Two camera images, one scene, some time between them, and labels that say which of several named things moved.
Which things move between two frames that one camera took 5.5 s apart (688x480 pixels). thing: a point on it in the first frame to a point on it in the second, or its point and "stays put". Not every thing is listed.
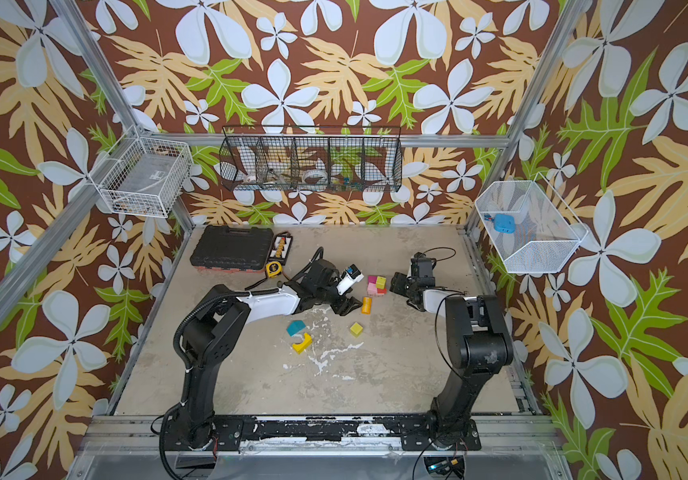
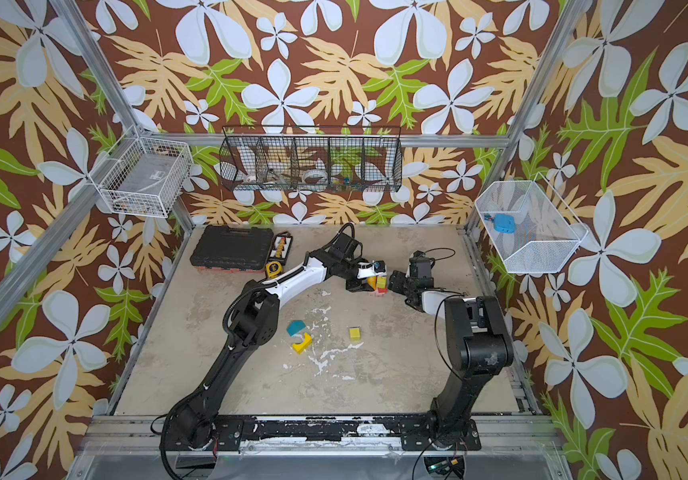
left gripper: [348, 305] to [361, 285]
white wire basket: [142, 176] stays put
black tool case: [225, 249] stays put
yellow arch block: [304, 345] stays put
